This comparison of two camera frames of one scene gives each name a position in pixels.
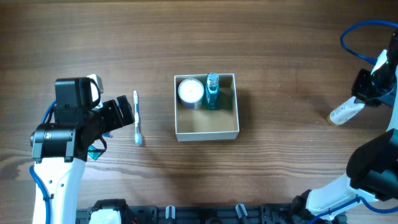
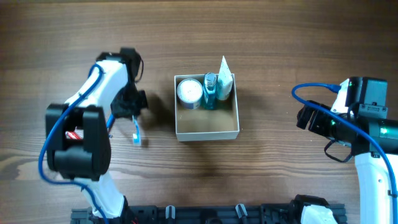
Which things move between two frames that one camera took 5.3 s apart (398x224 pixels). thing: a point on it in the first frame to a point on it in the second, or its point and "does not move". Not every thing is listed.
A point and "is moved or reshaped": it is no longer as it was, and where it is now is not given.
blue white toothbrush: (138, 139) does not move
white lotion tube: (346, 111) is moved or reshaped
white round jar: (191, 93) does not move
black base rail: (117, 211) does not move
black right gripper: (363, 90) to (313, 118)
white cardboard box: (202, 124) does not move
